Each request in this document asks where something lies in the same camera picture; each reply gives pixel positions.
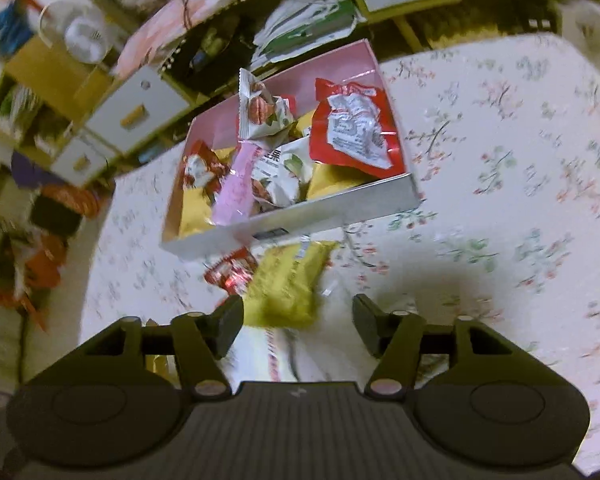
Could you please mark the pink-lined cardboard box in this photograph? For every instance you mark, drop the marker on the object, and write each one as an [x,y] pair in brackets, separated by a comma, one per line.
[330,215]

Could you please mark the floral tablecloth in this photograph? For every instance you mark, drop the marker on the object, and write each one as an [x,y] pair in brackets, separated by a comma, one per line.
[480,185]

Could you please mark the white pecan snack packet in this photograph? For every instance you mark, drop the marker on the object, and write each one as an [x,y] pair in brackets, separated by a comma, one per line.
[260,115]

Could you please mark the wooden low cabinet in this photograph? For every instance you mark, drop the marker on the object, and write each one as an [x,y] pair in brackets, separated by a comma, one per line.
[375,17]

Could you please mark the red snack packet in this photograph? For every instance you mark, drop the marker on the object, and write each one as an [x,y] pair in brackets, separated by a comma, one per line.
[355,130]

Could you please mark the blue cloth bundle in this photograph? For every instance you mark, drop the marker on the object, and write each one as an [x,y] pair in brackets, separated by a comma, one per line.
[7,25]

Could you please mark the pile of papers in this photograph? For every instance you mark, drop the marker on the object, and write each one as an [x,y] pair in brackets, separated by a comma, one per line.
[300,20]

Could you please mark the lemon yellow snack packet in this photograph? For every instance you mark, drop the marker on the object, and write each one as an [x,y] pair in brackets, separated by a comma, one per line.
[285,280]

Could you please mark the white walnut snack packet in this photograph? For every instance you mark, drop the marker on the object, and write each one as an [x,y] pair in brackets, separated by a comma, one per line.
[280,180]

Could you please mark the large yellow snack packet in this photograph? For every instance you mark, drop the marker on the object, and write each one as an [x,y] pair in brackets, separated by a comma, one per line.
[195,210]

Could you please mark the orange-yellow cake packet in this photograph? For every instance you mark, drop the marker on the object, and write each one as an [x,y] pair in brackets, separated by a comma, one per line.
[335,182]

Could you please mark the large round white fan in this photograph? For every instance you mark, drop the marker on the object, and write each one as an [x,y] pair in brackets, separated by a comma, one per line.
[50,20]

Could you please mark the small red striped packet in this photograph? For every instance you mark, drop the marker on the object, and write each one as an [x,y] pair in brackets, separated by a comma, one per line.
[230,270]

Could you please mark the wooden desk organizer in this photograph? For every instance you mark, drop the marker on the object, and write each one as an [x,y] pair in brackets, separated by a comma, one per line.
[45,75]

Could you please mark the pink cloth with pompom trim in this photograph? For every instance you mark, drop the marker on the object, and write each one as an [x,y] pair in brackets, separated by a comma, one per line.
[160,25]

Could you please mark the wooden open shelf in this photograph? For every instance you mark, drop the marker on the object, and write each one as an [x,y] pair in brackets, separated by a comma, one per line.
[25,120]

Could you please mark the pink snack packet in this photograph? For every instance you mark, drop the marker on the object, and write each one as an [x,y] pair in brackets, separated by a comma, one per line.
[235,190]

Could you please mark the red and white candy packet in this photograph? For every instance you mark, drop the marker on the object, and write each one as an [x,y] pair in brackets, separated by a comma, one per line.
[200,170]

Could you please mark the small white cabinet drawer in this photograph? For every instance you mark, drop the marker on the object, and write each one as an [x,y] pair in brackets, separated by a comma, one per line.
[70,160]

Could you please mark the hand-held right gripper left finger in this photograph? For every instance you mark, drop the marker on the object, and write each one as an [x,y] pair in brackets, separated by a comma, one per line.
[230,325]

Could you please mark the plain white snack packet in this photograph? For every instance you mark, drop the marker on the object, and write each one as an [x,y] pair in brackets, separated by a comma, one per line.
[330,355]

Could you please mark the orange patterned bag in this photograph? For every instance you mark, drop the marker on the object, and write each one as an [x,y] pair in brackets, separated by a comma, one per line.
[65,200]

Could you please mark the small white desk fan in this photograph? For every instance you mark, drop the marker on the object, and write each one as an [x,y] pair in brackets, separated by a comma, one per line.
[87,37]

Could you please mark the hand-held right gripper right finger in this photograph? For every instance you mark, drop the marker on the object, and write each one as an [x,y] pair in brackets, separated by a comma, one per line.
[366,325]

